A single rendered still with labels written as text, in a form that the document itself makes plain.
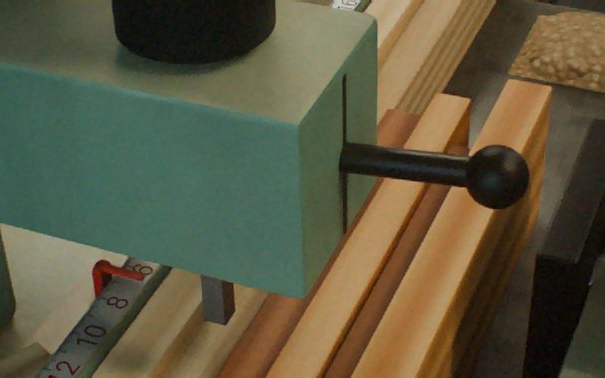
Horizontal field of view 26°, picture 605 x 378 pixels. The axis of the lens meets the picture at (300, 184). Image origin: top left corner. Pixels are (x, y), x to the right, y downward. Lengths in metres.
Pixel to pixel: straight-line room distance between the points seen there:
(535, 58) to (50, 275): 0.30
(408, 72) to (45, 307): 0.24
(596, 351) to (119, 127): 0.18
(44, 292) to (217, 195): 0.35
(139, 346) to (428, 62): 0.25
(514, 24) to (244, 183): 0.40
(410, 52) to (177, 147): 0.28
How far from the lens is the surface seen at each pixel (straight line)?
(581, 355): 0.47
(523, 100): 0.57
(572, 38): 0.73
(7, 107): 0.43
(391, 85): 0.64
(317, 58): 0.41
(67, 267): 0.76
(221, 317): 0.49
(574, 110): 0.70
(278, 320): 0.49
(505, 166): 0.40
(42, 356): 0.64
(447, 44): 0.69
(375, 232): 0.52
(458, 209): 0.51
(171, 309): 0.50
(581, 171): 0.49
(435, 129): 0.58
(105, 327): 0.48
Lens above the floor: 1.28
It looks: 37 degrees down
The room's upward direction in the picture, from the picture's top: 2 degrees counter-clockwise
